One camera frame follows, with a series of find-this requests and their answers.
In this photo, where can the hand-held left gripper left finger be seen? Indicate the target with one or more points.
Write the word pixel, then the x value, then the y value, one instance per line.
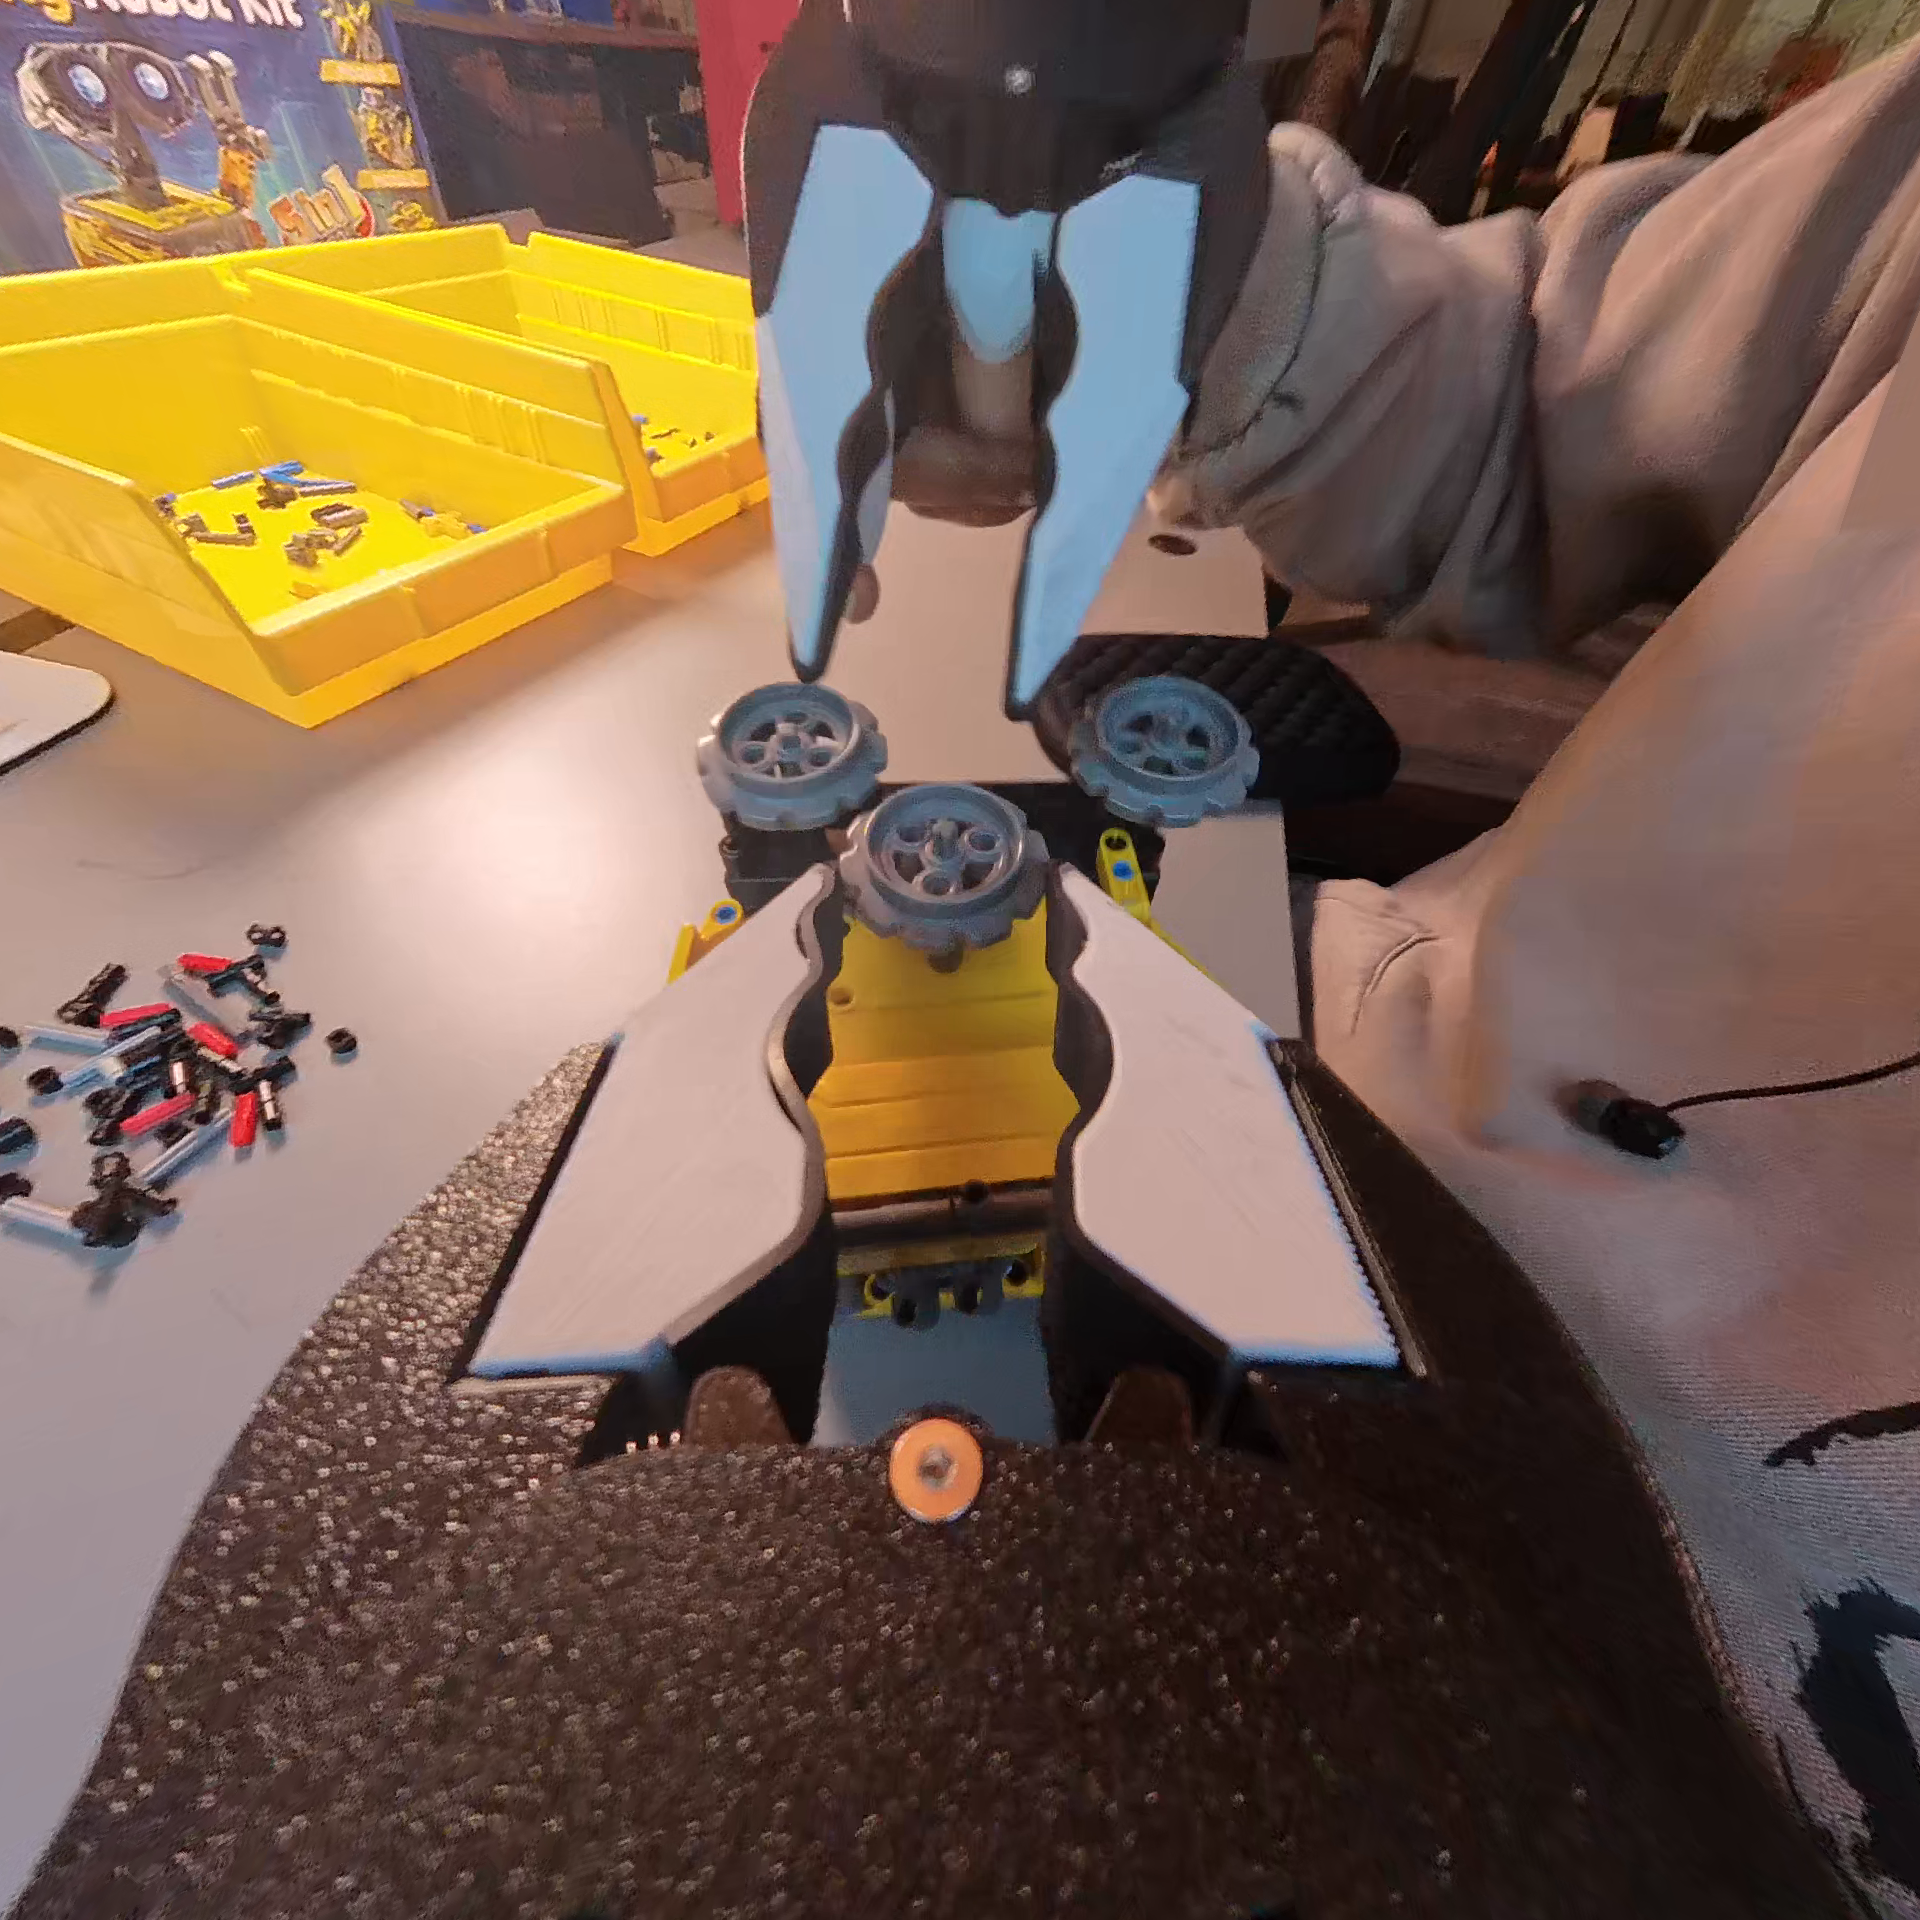
pixel 661 1202

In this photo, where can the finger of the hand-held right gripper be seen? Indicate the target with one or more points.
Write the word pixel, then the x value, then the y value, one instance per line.
pixel 820 371
pixel 1125 371

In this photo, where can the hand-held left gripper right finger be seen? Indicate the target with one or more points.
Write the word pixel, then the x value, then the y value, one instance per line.
pixel 1214 1202

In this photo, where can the yellow toy brick vehicle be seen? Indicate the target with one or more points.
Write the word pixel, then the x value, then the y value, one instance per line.
pixel 929 1085

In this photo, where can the person's right forearm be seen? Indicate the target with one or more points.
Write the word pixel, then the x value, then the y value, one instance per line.
pixel 1500 420

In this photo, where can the white desk stand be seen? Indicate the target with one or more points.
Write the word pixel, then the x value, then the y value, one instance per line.
pixel 45 705

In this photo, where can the person's right hand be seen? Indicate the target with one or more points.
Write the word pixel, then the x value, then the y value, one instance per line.
pixel 973 469

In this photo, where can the yellow plastic bin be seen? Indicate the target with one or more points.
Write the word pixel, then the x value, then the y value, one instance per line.
pixel 306 629
pixel 661 314

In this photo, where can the black textured pad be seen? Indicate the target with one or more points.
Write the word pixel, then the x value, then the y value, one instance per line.
pixel 1324 723

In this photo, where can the scattered small mixed brick parts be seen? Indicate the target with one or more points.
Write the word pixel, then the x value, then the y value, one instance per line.
pixel 321 518

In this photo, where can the pile of small brick pins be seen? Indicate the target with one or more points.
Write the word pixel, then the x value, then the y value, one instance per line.
pixel 152 1065

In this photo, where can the beige printed sweatshirt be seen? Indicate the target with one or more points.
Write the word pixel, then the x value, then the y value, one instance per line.
pixel 1724 901

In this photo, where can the blue toy kit box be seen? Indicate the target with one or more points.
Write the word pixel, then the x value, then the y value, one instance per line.
pixel 180 136

